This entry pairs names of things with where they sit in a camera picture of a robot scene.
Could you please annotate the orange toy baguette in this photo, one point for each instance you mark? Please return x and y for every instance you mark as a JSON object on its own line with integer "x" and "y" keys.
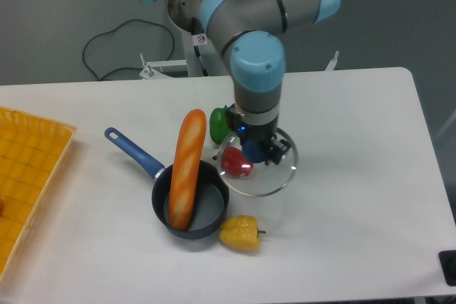
{"x": 185, "y": 169}

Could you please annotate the yellow woven basket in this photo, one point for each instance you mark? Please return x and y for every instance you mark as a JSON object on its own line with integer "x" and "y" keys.
{"x": 32, "y": 147}

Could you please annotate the green toy bell pepper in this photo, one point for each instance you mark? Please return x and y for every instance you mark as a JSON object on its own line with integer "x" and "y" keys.
{"x": 218, "y": 126}

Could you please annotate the black object table corner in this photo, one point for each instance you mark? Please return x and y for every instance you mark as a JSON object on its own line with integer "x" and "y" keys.
{"x": 448, "y": 265}

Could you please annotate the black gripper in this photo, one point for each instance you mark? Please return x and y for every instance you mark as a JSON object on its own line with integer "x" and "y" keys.
{"x": 260, "y": 128}

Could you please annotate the yellow toy bell pepper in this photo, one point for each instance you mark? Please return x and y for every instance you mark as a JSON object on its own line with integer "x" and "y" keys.
{"x": 241, "y": 233}

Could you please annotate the dark pot blue handle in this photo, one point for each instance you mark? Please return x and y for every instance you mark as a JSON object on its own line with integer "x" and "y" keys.
{"x": 212, "y": 194}

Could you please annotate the glass pot lid blue knob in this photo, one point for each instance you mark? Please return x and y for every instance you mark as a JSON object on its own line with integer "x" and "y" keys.
{"x": 264, "y": 180}

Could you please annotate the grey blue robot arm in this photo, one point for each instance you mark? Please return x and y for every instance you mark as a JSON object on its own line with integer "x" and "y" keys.
{"x": 257, "y": 66}

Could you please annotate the red toy bell pepper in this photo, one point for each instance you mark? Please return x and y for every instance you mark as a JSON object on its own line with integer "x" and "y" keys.
{"x": 233, "y": 163}

